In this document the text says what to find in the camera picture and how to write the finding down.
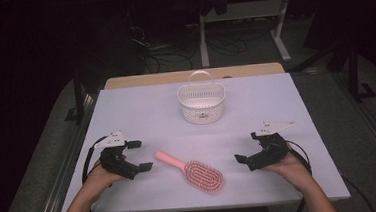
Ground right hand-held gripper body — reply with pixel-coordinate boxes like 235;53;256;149
244;118;299;173

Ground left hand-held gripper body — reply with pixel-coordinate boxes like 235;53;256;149
92;129;141;184

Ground pink hairbrush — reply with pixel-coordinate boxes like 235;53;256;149
154;146;226;198

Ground white plastic basket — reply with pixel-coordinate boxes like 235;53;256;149
175;68;228;127

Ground person's left hand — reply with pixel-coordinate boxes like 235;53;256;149
84;153;130;193

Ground person's right hand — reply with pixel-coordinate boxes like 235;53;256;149
259;142;312;191

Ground black metal stand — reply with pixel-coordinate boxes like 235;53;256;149
344;35;376;105
60;67;93;127

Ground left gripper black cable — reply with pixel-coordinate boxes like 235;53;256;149
78;135;113;186

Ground tangle of floor cables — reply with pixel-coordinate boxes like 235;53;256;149
125;0;274;76

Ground white desk frame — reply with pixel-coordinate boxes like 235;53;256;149
196;0;298;69

